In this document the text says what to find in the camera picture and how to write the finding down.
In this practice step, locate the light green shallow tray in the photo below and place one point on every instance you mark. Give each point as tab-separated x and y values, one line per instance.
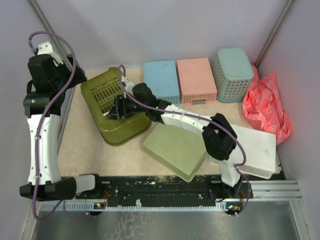
179	150

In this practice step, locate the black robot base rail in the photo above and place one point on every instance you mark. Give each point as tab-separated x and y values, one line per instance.
164	191

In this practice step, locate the aluminium frame rail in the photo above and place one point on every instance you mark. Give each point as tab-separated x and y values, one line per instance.
275	190

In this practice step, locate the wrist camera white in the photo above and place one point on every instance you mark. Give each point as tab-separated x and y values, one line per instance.
128	85
47	48

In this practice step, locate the corner metal post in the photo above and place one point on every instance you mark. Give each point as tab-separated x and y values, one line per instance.
289	5
59	46

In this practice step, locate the olive green plastic basket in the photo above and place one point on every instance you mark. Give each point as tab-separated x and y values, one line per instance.
99	93

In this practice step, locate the pink shallow plastic tray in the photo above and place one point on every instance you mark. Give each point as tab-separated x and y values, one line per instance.
196	81

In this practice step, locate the pink patterned plastic bag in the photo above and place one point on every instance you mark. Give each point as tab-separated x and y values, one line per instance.
263	109

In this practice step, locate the left corner metal post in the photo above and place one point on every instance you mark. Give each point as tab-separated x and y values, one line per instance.
59	46

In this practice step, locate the blue shallow plastic tray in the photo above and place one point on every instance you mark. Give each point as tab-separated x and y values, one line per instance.
161	77

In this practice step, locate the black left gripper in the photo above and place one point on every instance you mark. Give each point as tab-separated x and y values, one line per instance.
78	77

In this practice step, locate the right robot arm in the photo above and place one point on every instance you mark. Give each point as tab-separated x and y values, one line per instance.
220	139

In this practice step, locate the white slotted cable duct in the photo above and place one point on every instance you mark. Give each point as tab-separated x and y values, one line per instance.
91	206

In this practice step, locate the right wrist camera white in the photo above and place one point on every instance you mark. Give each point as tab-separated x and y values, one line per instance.
128	85

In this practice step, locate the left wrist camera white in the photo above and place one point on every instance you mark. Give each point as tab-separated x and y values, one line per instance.
47	48

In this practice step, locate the right corner metal post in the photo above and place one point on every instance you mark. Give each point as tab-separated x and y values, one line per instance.
289	5

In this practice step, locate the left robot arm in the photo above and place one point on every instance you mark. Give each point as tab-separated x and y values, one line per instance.
43	111

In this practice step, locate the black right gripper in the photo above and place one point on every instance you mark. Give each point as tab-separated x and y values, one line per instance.
120	101

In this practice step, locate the white perforated tray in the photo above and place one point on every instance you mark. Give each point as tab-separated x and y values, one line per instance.
260	150

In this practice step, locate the large teal perforated basket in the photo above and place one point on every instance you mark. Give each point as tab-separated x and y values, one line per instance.
233	74

